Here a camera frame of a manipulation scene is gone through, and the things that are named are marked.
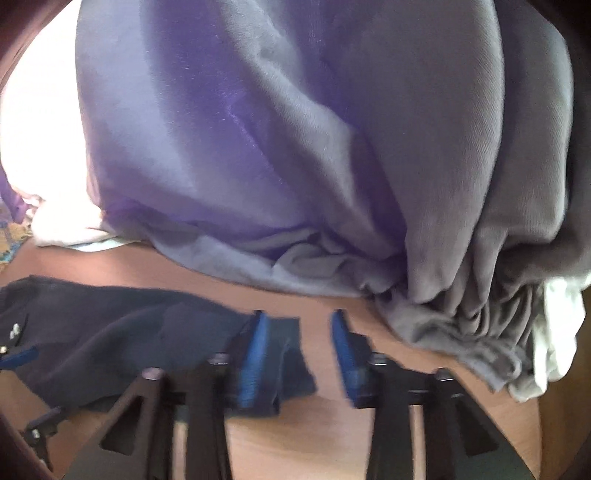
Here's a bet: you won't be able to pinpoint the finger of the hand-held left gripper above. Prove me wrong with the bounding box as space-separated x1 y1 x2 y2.
19 406 68 468
0 315 40 373

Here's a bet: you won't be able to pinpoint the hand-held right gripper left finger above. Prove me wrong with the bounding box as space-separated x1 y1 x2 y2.
98 310 280 480

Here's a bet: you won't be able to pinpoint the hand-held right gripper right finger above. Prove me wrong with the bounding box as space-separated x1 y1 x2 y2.
331 309 505 480

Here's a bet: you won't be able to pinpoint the dark cloth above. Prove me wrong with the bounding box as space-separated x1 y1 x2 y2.
0 275 318 416

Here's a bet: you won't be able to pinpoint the grey pants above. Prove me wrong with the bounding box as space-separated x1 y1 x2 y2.
74 0 577 403

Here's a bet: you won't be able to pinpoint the patterned cloth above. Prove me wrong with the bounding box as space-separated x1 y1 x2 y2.
0 175 34 276

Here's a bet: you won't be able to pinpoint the white cloth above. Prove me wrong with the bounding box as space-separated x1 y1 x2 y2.
0 18 122 251
508 276 588 403

